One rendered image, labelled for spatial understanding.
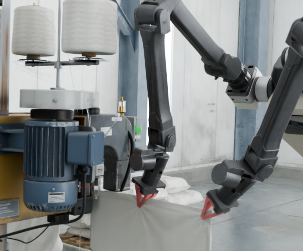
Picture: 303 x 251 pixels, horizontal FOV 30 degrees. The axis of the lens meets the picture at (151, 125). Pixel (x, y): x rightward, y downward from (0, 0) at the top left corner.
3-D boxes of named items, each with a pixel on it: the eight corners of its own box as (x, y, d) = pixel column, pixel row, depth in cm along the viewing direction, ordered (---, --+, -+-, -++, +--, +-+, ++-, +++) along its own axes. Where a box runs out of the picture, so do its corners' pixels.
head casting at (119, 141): (132, 189, 204) (134, 108, 203) (82, 197, 185) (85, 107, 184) (75, 180, 223) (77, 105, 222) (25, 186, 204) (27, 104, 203)
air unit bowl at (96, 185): (102, 195, 185) (102, 177, 184) (95, 196, 182) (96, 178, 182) (95, 194, 186) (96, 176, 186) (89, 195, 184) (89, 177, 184)
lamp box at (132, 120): (141, 141, 207) (142, 116, 206) (133, 141, 203) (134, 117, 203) (126, 139, 212) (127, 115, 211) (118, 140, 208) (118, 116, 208)
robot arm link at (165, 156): (174, 155, 175) (162, 145, 178) (158, 156, 170) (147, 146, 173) (166, 173, 177) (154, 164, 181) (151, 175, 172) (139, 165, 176)
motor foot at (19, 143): (48, 154, 162) (49, 124, 161) (15, 157, 153) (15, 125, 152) (28, 151, 168) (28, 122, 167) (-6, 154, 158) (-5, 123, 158)
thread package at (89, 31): (128, 58, 169) (129, 0, 168) (88, 53, 156) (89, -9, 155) (89, 59, 180) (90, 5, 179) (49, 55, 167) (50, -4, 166)
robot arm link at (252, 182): (262, 183, 153) (253, 167, 157) (245, 178, 149) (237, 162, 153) (245, 197, 157) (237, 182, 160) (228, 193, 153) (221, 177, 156)
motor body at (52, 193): (88, 208, 159) (90, 121, 158) (47, 216, 148) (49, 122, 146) (52, 201, 169) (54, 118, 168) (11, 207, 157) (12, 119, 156)
